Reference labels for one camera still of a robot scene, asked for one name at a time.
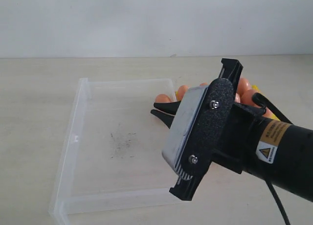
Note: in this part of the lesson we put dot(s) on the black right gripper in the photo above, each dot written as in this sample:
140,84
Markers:
230,149

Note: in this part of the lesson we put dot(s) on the brown egg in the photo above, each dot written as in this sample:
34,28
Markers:
162,98
237,98
246,98
268,113
243,86

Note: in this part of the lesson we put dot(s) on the clear plastic container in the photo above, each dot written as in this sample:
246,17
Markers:
111,158

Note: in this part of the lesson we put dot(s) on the yellow plastic egg tray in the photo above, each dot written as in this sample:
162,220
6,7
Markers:
256,88

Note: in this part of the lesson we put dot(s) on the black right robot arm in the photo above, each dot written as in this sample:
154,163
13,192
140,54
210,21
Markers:
279,151

